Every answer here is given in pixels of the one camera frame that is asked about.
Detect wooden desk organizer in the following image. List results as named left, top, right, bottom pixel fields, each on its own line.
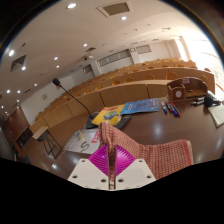
left=166, top=76, right=209, bottom=103

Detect black gooseneck desk microphone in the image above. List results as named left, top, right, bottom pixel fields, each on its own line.
left=51, top=77, right=100, bottom=130

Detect black handheld microphone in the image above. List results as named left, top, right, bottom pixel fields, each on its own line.
left=203, top=92, right=223, bottom=108

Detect square ceiling air vent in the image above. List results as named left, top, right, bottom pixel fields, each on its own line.
left=96, top=0, right=132, bottom=18

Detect large bright window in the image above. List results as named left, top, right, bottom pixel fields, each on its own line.
left=176, top=31, right=224, bottom=74

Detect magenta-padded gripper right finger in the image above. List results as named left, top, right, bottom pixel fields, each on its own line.
left=114, top=144, right=157, bottom=190

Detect rows of wooden lecture seats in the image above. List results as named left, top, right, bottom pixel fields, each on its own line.
left=29, top=57, right=216, bottom=134

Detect white closed book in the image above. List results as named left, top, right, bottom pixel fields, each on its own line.
left=208, top=103, right=224, bottom=129

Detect recessed ceiling lights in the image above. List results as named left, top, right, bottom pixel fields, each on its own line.
left=0, top=3, right=129, bottom=111

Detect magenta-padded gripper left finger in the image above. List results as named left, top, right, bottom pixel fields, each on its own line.
left=67, top=143, right=111, bottom=190

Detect red whiteboard marker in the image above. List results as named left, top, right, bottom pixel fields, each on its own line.
left=165, top=101, right=174, bottom=113
left=171, top=102, right=182, bottom=118

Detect red white checkered towel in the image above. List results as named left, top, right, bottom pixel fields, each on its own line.
left=98, top=121, right=194, bottom=190

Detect small wooden side desk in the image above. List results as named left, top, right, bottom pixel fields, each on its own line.
left=32, top=125, right=64, bottom=159

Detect blue whiteboard marker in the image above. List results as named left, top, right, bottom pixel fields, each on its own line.
left=168, top=102, right=179, bottom=117
left=160, top=100, right=168, bottom=115

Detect black remote control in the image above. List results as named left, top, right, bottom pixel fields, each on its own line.
left=113, top=114, right=132, bottom=131

